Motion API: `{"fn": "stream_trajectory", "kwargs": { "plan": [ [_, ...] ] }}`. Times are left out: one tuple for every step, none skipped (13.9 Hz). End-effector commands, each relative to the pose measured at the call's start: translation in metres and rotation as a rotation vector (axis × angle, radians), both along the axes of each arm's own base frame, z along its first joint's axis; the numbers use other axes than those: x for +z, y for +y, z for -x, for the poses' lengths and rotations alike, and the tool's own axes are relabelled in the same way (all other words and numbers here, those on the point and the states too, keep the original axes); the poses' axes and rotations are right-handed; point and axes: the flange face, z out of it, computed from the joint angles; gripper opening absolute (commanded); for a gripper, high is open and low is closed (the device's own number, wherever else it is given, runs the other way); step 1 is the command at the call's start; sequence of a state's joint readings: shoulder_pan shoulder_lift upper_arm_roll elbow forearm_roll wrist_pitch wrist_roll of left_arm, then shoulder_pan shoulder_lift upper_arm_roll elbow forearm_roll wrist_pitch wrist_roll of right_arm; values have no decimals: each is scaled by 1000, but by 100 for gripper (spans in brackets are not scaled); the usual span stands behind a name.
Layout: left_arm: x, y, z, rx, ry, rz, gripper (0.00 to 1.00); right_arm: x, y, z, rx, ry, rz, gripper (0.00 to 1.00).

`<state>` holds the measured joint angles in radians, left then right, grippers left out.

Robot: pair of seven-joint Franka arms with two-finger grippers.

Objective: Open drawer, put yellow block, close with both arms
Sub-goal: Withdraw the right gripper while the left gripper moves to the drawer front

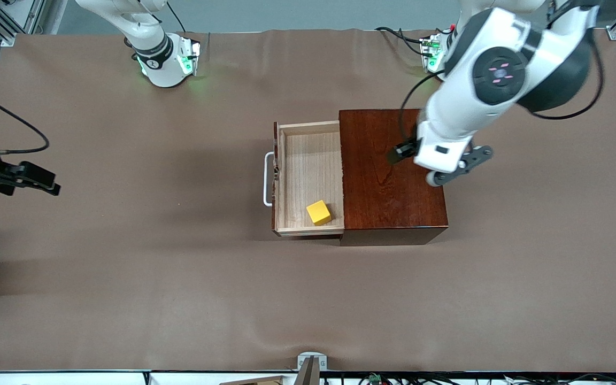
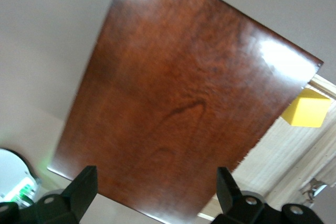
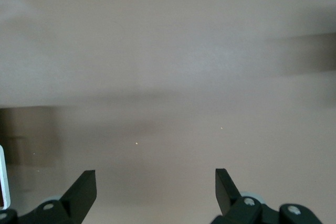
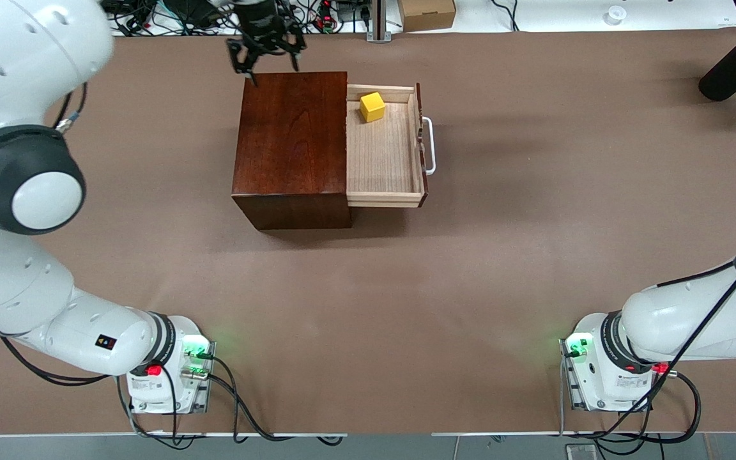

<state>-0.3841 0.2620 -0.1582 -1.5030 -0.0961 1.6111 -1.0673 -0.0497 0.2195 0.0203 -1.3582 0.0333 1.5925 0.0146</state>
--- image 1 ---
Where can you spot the brown table mat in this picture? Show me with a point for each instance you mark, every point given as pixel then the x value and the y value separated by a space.
pixel 179 299

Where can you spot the yellow block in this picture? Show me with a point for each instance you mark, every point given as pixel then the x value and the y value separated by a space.
pixel 318 212

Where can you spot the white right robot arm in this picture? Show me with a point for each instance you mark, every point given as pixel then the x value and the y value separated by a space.
pixel 161 64

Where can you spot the grey metal bracket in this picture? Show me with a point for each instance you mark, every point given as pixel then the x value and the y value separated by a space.
pixel 312 366

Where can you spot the dark wooden drawer cabinet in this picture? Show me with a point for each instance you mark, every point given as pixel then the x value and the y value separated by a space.
pixel 383 203

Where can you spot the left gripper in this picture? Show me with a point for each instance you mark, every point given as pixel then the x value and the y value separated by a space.
pixel 400 153

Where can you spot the tan wooden board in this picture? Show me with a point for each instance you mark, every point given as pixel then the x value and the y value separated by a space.
pixel 254 381

